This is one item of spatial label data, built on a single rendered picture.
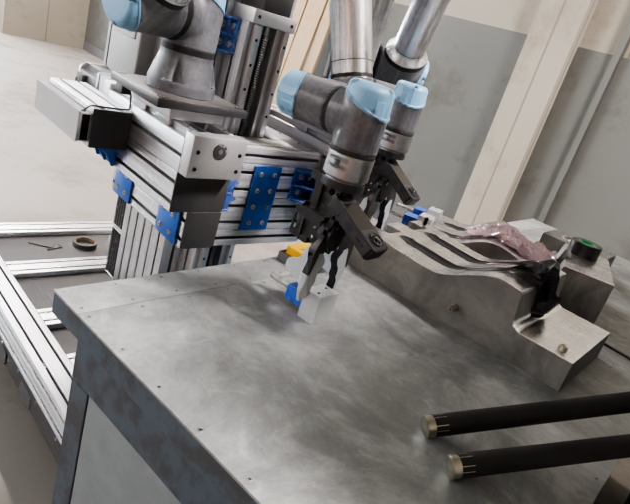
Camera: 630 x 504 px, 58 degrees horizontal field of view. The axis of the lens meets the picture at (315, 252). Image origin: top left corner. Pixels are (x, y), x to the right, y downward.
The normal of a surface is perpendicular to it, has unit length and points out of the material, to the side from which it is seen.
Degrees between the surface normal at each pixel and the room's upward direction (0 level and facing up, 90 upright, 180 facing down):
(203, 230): 90
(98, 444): 90
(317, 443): 0
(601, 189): 90
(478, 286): 90
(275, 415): 0
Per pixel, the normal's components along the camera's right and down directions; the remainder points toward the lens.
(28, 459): 0.28, -0.89
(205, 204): 0.64, 0.45
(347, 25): -0.23, 0.16
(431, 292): -0.64, 0.10
